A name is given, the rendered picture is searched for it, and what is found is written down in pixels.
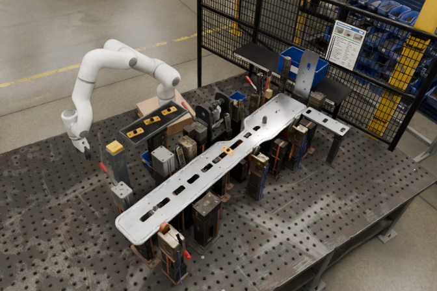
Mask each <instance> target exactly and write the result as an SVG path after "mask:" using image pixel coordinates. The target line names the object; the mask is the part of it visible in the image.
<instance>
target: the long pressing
mask: <svg viewBox="0 0 437 291"><path fill-rule="evenodd" d="M279 109H280V111H278V110H279ZM306 109H307V107H306V105H304V104H302V103H300V102H298V101H297V100H295V99H293V98H291V97H289V96H287V95H285V94H283V93H279V94H277V95H276V96H274V97H273V98H272V99H271V100H269V101H268V102H266V103H265V104H264V105H263V106H261V107H260V108H258V109H257V110H256V111H255V112H253V113H252V114H251V115H249V116H248V117H247V118H245V119H244V120H243V126H244V131H242V132H241V133H239V134H238V135H237V136H236V137H235V138H233V139H232V140H230V141H219V142H216V143H214V144H213V145H212V146H211V147H209V148H208V149H206V150H205V151H204V152H203V153H201V154H200V155H198V156H197V157H196V158H195V159H193V160H192V161H190V162H189V163H188V164H187V165H186V166H184V167H183V168H182V169H180V170H179V171H177V172H176V173H175V174H173V175H172V176H171V177H169V178H168V179H167V180H166V181H164V182H163V183H161V184H160V185H159V186H158V187H157V188H155V189H154V190H152V191H151V192H150V193H149V194H147V195H146V196H144V197H143V198H142V199H140V200H139V201H137V202H136V203H135V204H134V205H133V206H131V207H130V208H128V209H127V210H126V211H125V212H123V213H122V214H121V215H119V216H118V217H117V218H116V220H115V226H116V228H117V229H118V230H119V231H120V232H121V233H122V234H123V235H124V236H125V237H126V238H127V239H128V240H129V241H130V242H131V243H132V244H134V245H136V246H139V245H142V244H143V243H145V242H146V241H147V240H149V239H150V238H151V237H152V236H153V235H154V234H155V233H157V232H158V231H159V227H160V225H161V224H162V223H163V222H164V221H166V222H167V223H168V222H170V221H171V220H172V219H173V218H175V217H176V216H177V215H178V214H179V213H180V212H181V211H183V210H184V209H185V208H186V207H188V206H189V205H190V204H191V203H192V202H193V201H194V200H195V199H197V198H198V197H199V196H200V195H202V194H203V193H204V192H205V191H206V190H207V189H208V188H210V187H211V186H212V185H213V184H215V183H216V182H217V181H218V180H219V179H220V178H221V177H223V176H224V175H225V174H226V173H228V172H229V171H230V170H231V169H232V168H233V167H234V166H236V165H237V164H238V163H239V162H240V161H242V160H243V159H244V158H245V157H246V156H247V155H249V154H250V153H251V152H252V148H253V147H254V146H255V145H256V144H257V145H260V144H262V143H263V142H266V141H269V140H272V139H273V138H275V137H276V136H277V135H278V134H280V133H281V132H282V131H283V130H284V129H285V128H286V127H287V126H289V125H290V124H291V123H292V121H293V118H294V117H295V116H296V115H297V114H298V115H301V114H302V113H303V112H304V111H305V110H306ZM276 110H277V113H276ZM293 111H294V112H293ZM264 116H267V123H262V118H263V117H264ZM256 126H259V127H261V128H260V129H259V130H257V131H255V130H253V128H254V127H256ZM247 133H250V134H252V135H251V136H250V137H249V138H244V137H243V136H244V135H245V134H247ZM258 135H259V136H258ZM238 140H241V141H243V143H242V144H240V145H239V146H237V147H236V148H235V149H234V150H233V151H234V152H235V154H234V155H233V156H230V155H229V154H227V155H226V156H225V157H224V158H223V159H222V160H220V161H219V162H218V163H216V164H214V163H213V162H212V161H213V160H214V159H216V158H217V157H218V156H219V155H220V154H222V153H223V152H224V151H223V150H221V147H223V146H227V147H231V146H232V145H233V144H234V143H236V142H237V141H238ZM208 164H212V165H213V167H212V168H210V169H209V170H208V171H206V172H205V173H204V172H202V171H201V169H203V168H204V167H205V166H207V165H208ZM195 174H197V175H199V176H200V177H199V178H198V179H197V180H195V181H194V182H193V183H192V184H189V183H188V182H187V181H188V180H189V179H190V178H191V177H192V176H194V175H195ZM179 179H181V180H179ZM180 186H184V187H185V189H184V190H183V191H182V192H180V193H179V194H178V195H176V196H175V195H173V194H172V193H173V191H175V190H176V189H178V188H179V187H180ZM166 197H167V198H169V199H170V201H169V202H168V203H167V204H166V205H165V206H163V207H162V208H161V209H159V208H158V209H157V210H156V211H155V212H154V211H153V210H152V209H153V206H154V205H155V206H157V204H159V203H160V202H161V201H162V200H163V199H165V198H166ZM150 210H151V211H152V212H154V214H153V215H152V216H151V217H149V218H148V219H147V220H146V221H145V222H141V221H140V218H141V217H142V216H143V215H145V214H146V213H147V212H148V211H150ZM161 215H162V216H161Z"/></svg>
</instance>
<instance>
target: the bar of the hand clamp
mask: <svg viewBox="0 0 437 291"><path fill-rule="evenodd" d="M256 75H257V94H258V95H259V96H260V94H261V96H260V97H263V80H264V79H265V78H266V76H265V75H263V74H262V73H261V72H260V73H258V74H256Z"/></svg>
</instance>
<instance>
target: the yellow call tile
mask: <svg viewBox="0 0 437 291"><path fill-rule="evenodd" d="M106 148H107V149H108V150H109V151H110V152H111V153H113V154H114V153H115V152H117V151H119V150H120V149H121V148H123V146H122V145H121V144H119V143H118V142H117V141H116V140H115V141H114V142H112V143H111V144H109V145H107V146H106Z"/></svg>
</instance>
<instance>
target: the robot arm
mask: <svg viewBox="0 0 437 291"><path fill-rule="evenodd" d="M101 68H111V69H116V70H127V69H130V68H132V69H134V70H137V71H139V72H141V73H145V74H148V75H150V76H151V77H153V78H154V79H156V80H157V81H159V82H160V84H159V85H158V87H157V98H158V102H159V106H161V105H164V104H165V103H167V102H169V101H170V100H173V101H175V102H176V93H175V87H176V86H177V85H178V84H179V83H180V81H181V77H180V75H179V73H178V72H177V71H176V70H175V69H174V68H172V67H171V66H169V65H168V64H166V63H164V62H163V61H161V60H159V59H156V58H150V57H147V56H146V55H143V54H142V53H139V52H138V51H136V50H134V49H132V48H131V47H129V46H127V45H126V44H123V43H122V42H119V41H118V40H114V39H111V40H108V41H107V42H106V43H105V45H104V48H103V49H95V50H92V51H90V52H88V53H87V54H86V55H85V56H84V58H83V60H82V63H81V67H80V69H79V73H78V76H77V80H76V83H75V87H74V89H73V94H72V100H73V102H74V104H75V107H76V109H77V110H75V109H68V110H65V111H64V112H63V113H62V114H61V117H62V120H63V122H64V125H65V128H66V130H67V133H68V136H69V138H71V140H72V143H73V145H74V147H75V150H76V152H78V151H81V152H83V153H84V154H85V158H86V160H88V159H89V158H91V155H90V153H91V152H90V150H89V149H90V147H89V144H88V142H87V140H86V138H85V137H86V136H87V134H88V132H89V130H90V127H91V125H92V118H93V113H92V107H91V104H90V96H91V94H92V91H93V88H94V85H95V82H96V79H97V76H98V73H99V70H100V69H101ZM85 151H87V153H85Z"/></svg>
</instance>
